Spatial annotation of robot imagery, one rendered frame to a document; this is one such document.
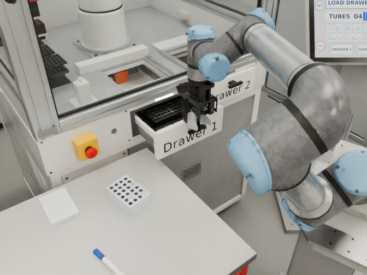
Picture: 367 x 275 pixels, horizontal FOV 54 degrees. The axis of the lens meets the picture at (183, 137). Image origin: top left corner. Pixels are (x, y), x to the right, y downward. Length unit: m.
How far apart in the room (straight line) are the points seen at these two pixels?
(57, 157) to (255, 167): 0.78
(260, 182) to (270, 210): 1.59
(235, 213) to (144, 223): 1.11
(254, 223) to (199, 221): 1.03
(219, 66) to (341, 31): 0.86
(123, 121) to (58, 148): 0.24
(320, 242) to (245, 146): 0.58
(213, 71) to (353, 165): 0.43
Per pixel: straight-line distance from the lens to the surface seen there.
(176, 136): 1.22
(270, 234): 2.10
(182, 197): 1.19
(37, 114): 1.14
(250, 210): 2.19
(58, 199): 1.22
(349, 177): 1.00
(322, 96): 0.63
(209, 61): 0.92
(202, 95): 1.10
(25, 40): 1.05
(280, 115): 0.63
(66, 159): 1.26
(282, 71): 0.75
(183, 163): 1.62
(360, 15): 1.75
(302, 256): 1.40
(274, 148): 0.61
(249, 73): 1.58
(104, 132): 1.27
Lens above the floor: 1.63
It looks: 38 degrees down
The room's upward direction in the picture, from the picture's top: straight up
